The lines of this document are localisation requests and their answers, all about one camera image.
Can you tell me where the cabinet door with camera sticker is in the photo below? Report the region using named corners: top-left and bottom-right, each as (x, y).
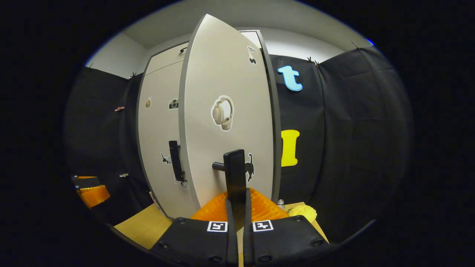
top-left (137, 59), bottom-right (199, 219)

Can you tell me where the cabinet door with headphone sticker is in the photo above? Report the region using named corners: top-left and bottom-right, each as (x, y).
top-left (178, 14), bottom-right (277, 219)

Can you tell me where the black backdrop cloth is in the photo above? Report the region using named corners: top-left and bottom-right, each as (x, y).
top-left (64, 46), bottom-right (413, 243)

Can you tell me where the white double-door shoe cabinet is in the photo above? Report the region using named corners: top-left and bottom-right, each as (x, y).
top-left (134, 30), bottom-right (282, 219)

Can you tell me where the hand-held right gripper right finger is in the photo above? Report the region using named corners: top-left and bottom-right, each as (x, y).
top-left (243, 187), bottom-right (331, 267)

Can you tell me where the white cabinet drawer black handle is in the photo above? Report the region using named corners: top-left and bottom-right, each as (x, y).
top-left (145, 32), bottom-right (262, 75)

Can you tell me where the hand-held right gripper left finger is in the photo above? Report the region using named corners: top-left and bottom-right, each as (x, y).
top-left (150, 191), bottom-right (238, 267)

